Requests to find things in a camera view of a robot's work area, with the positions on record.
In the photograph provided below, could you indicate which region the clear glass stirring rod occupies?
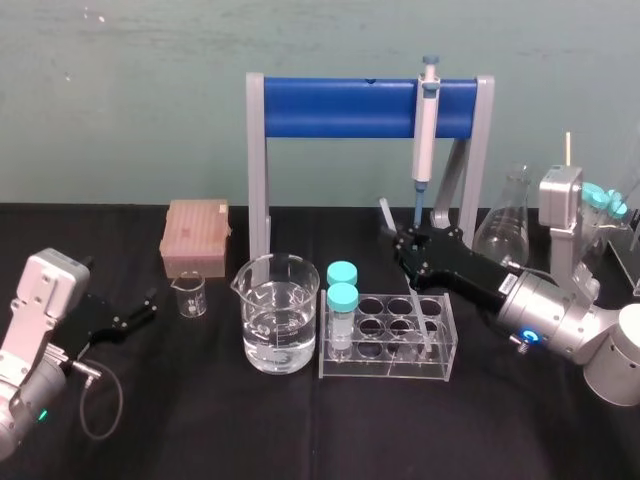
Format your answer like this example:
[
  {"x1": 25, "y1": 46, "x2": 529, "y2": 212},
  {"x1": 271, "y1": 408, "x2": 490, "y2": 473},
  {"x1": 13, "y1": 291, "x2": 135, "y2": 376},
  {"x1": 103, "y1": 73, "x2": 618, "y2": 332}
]
[{"x1": 378, "y1": 197, "x2": 437, "y2": 360}]

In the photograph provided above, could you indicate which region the blue and grey pipette stand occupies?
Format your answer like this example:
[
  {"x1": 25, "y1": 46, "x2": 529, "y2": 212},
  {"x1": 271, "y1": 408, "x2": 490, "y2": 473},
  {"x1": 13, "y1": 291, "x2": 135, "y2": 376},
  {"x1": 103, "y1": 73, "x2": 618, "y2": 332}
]
[{"x1": 244, "y1": 71, "x2": 496, "y2": 262}]

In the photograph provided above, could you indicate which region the glass conical flask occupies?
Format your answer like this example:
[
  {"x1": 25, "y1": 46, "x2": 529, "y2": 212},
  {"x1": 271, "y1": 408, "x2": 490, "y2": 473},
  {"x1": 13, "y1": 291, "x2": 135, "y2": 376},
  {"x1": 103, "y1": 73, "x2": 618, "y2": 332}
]
[{"x1": 471, "y1": 163, "x2": 532, "y2": 270}]

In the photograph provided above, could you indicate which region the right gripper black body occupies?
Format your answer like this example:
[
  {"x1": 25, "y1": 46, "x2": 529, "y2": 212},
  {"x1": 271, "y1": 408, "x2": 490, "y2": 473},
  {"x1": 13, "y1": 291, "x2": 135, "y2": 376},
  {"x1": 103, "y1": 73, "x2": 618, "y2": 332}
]
[{"x1": 422, "y1": 227, "x2": 527, "y2": 317}]

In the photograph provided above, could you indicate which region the white and blue pipette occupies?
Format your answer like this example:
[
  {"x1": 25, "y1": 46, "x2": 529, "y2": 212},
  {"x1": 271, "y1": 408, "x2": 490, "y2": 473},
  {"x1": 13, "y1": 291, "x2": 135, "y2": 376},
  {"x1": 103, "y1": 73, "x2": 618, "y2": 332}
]
[{"x1": 410, "y1": 54, "x2": 442, "y2": 227}]

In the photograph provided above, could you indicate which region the teal capped sample tube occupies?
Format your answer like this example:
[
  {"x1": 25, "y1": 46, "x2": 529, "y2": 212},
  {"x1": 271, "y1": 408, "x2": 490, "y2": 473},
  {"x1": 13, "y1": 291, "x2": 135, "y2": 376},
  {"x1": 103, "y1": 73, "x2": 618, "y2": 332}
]
[
  {"x1": 605, "y1": 189, "x2": 630, "y2": 224},
  {"x1": 581, "y1": 181, "x2": 609, "y2": 221},
  {"x1": 325, "y1": 282, "x2": 360, "y2": 362},
  {"x1": 326, "y1": 260, "x2": 360, "y2": 290}
]

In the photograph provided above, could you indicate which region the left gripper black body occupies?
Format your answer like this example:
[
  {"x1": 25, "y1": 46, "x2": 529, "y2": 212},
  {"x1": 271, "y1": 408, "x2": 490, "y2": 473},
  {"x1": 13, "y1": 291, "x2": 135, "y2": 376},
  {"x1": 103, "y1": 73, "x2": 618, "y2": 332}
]
[{"x1": 55, "y1": 293, "x2": 132, "y2": 359}]

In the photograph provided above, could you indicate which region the clear acrylic tube rack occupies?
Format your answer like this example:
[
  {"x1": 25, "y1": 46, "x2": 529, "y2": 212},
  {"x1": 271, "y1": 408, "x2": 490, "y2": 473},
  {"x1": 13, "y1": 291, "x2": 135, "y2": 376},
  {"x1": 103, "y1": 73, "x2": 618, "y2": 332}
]
[{"x1": 317, "y1": 291, "x2": 458, "y2": 384}]

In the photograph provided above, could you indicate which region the large glass beaker with water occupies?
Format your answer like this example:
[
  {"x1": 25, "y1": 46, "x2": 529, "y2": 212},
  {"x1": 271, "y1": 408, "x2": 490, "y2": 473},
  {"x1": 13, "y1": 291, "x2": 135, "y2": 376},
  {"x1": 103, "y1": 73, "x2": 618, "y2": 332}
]
[{"x1": 230, "y1": 252, "x2": 322, "y2": 375}]

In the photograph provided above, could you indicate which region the pink pipette tip box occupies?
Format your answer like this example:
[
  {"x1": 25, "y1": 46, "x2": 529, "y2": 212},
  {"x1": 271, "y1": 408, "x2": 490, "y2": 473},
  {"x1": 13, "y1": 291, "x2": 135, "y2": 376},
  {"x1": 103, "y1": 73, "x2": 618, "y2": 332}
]
[{"x1": 159, "y1": 198, "x2": 233, "y2": 279}]

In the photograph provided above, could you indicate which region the small glass beaker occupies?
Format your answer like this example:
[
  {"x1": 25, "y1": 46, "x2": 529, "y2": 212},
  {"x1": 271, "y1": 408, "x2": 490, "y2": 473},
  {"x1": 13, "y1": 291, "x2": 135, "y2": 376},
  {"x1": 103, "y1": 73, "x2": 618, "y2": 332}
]
[{"x1": 170, "y1": 270, "x2": 209, "y2": 320}]

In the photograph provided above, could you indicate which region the clear acrylic stand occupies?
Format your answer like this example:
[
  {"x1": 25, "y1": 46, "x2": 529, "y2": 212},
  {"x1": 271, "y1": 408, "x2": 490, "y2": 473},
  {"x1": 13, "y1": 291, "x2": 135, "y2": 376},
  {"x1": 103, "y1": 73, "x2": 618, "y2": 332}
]
[{"x1": 579, "y1": 178, "x2": 640, "y2": 297}]

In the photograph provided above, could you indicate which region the black table cloth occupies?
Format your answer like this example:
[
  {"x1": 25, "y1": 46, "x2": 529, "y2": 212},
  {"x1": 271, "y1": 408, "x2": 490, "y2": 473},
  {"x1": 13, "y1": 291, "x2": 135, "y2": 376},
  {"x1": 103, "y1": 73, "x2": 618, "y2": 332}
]
[{"x1": 0, "y1": 201, "x2": 640, "y2": 480}]

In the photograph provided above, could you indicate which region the thin dark gripper cable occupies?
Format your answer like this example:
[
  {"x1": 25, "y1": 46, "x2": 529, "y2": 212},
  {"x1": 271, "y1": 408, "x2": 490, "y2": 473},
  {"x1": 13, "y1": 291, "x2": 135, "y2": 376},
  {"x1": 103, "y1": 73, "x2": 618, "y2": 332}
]
[{"x1": 72, "y1": 360, "x2": 126, "y2": 442}]

